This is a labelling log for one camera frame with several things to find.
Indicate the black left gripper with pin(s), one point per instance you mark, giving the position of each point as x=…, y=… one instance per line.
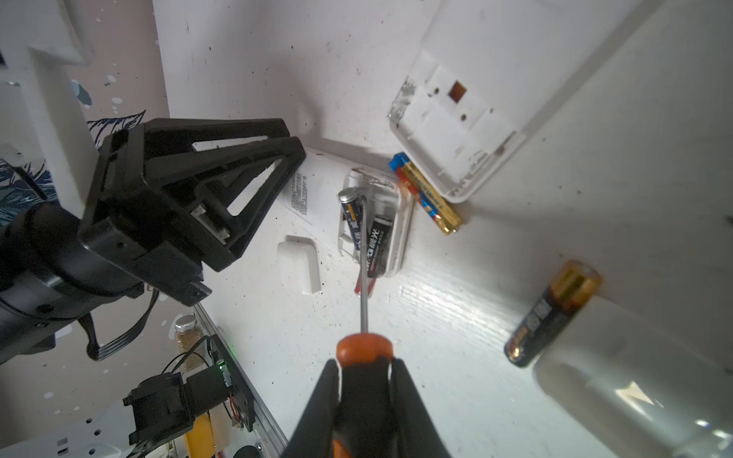
x=158, y=210

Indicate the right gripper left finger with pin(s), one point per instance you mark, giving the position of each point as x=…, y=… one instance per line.
x=313, y=434

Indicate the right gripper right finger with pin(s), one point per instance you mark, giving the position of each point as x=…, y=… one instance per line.
x=416, y=436

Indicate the orange black screwdriver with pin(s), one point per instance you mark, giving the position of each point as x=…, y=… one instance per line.
x=364, y=423

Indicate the black battery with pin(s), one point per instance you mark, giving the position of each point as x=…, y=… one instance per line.
x=378, y=240
x=351, y=200

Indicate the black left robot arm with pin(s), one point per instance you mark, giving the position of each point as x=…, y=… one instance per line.
x=49, y=280

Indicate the brown grain filled bottle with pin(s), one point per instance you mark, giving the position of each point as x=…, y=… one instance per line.
x=187, y=332

